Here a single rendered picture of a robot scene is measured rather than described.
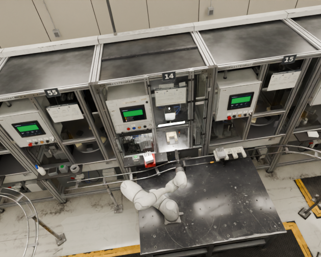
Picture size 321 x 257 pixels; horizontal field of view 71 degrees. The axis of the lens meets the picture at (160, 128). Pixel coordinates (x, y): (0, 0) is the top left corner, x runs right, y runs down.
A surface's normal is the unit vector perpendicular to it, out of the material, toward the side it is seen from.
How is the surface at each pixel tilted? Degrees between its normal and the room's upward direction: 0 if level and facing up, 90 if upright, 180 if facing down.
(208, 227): 0
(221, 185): 0
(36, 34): 90
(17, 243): 0
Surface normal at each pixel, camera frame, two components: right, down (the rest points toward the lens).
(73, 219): -0.08, -0.68
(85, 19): 0.11, 0.72
